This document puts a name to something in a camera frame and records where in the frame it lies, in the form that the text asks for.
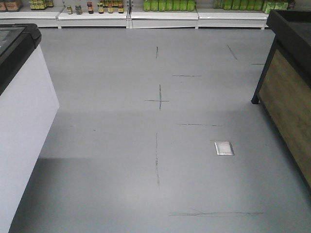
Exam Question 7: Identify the wooden black display stand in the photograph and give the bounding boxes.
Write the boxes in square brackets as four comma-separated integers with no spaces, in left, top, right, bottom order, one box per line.
[251,10,311,187]

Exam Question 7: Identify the white store shelf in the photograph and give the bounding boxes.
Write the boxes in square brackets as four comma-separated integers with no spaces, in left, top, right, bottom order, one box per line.
[0,0,268,30]

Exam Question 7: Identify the green package row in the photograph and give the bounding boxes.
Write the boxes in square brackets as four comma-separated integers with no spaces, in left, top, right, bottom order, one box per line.
[142,0,196,12]

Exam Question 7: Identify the white chest freezer black lid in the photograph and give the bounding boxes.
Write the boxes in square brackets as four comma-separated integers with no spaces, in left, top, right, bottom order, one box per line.
[0,23,59,233]

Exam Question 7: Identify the silver floor socket plate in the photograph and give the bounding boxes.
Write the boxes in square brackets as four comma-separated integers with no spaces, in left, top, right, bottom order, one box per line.
[214,141,235,156]

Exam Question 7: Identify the dark sauce jar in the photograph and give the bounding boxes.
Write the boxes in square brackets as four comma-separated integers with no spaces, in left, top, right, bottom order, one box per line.
[87,1,94,14]

